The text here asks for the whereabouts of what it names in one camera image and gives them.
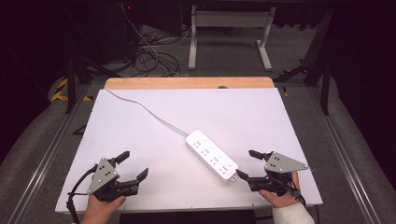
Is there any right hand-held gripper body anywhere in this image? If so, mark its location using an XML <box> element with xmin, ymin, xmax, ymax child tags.
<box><xmin>247</xmin><ymin>150</ymin><xmax>310</xmax><ymax>198</ymax></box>

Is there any black flat panel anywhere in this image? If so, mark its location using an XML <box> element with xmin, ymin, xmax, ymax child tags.
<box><xmin>119</xmin><ymin>210</ymin><xmax>257</xmax><ymax>224</ymax></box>

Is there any white table board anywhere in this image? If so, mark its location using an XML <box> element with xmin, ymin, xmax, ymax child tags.
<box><xmin>55</xmin><ymin>88</ymin><xmax>324</xmax><ymax>215</ymax></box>

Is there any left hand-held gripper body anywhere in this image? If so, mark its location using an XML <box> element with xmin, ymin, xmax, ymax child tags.
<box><xmin>86</xmin><ymin>156</ymin><xmax>140</xmax><ymax>203</ymax></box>

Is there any yellow black hazard tape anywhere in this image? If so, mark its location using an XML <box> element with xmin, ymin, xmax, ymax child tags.
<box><xmin>50</xmin><ymin>77</ymin><xmax>94</xmax><ymax>103</ymax></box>

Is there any person's right hand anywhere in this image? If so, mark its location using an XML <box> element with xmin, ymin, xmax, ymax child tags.
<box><xmin>258</xmin><ymin>171</ymin><xmax>302</xmax><ymax>209</ymax></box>

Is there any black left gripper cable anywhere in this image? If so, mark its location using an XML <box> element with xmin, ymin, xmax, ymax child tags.
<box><xmin>65</xmin><ymin>163</ymin><xmax>99</xmax><ymax>224</ymax></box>

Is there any white power strip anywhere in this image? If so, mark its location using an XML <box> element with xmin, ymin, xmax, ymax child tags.
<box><xmin>185</xmin><ymin>129</ymin><xmax>239</xmax><ymax>183</ymax></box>

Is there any wooden table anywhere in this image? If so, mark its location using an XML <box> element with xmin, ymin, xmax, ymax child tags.
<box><xmin>104</xmin><ymin>77</ymin><xmax>276</xmax><ymax>91</ymax></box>

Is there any black metal stand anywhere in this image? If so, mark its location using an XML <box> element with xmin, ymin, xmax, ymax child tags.
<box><xmin>64</xmin><ymin>52</ymin><xmax>122</xmax><ymax>115</ymax></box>
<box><xmin>274</xmin><ymin>7</ymin><xmax>335</xmax><ymax>117</ymax></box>

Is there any white power strip cable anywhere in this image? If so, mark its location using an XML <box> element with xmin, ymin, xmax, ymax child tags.
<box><xmin>104</xmin><ymin>88</ymin><xmax>191</xmax><ymax>136</ymax></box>

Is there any white metal desk frame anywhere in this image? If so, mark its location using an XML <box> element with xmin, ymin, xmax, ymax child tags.
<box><xmin>188</xmin><ymin>5</ymin><xmax>277</xmax><ymax>72</ymax></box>

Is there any tangle of black floor cables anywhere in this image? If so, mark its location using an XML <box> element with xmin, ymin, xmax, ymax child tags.
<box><xmin>132</xmin><ymin>26</ymin><xmax>191</xmax><ymax>77</ymax></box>

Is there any dark computer tower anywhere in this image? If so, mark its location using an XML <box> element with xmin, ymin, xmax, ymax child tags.
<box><xmin>92</xmin><ymin>2</ymin><xmax>143</xmax><ymax>64</ymax></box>

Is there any thin white floor cable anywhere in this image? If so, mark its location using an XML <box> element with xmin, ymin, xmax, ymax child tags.
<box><xmin>120</xmin><ymin>3</ymin><xmax>181</xmax><ymax>77</ymax></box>

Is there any person's left hand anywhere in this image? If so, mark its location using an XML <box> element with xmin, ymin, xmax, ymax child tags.
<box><xmin>79</xmin><ymin>194</ymin><xmax>127</xmax><ymax>224</ymax></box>

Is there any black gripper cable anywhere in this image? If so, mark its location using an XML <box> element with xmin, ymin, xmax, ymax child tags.
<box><xmin>288</xmin><ymin>178</ymin><xmax>308</xmax><ymax>208</ymax></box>
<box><xmin>65</xmin><ymin>163</ymin><xmax>99</xmax><ymax>224</ymax></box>

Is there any aluminium floor rail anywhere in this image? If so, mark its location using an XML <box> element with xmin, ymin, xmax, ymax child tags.
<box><xmin>7</xmin><ymin>83</ymin><xmax>92</xmax><ymax>224</ymax></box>
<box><xmin>306</xmin><ymin>85</ymin><xmax>383</xmax><ymax>224</ymax></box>

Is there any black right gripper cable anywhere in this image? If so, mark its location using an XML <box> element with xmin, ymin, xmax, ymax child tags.
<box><xmin>288</xmin><ymin>178</ymin><xmax>308</xmax><ymax>208</ymax></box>

